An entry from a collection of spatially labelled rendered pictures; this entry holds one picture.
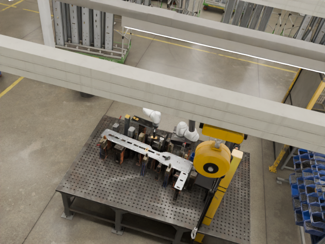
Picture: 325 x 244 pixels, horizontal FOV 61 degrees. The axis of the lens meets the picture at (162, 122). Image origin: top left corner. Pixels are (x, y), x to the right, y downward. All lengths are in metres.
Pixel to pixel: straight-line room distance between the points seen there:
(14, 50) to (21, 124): 4.89
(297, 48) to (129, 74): 1.00
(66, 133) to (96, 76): 4.65
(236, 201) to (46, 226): 2.69
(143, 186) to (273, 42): 2.82
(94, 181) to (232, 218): 1.90
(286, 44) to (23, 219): 4.06
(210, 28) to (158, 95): 0.75
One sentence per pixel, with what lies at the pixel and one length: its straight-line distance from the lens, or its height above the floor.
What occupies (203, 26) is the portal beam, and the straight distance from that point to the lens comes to 1.62.
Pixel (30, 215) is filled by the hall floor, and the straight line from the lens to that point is 4.67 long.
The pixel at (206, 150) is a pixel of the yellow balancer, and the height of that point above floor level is 3.14.
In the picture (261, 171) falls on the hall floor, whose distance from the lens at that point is 5.66.
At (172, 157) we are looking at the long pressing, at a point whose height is 1.00.
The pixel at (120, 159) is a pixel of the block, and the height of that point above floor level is 0.84.
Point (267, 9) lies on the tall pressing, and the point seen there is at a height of 1.12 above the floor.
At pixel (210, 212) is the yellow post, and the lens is 3.55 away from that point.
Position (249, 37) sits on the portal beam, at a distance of 1.63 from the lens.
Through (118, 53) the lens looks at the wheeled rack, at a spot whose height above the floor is 0.28.
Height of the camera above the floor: 3.91
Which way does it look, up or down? 41 degrees down
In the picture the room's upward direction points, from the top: 10 degrees clockwise
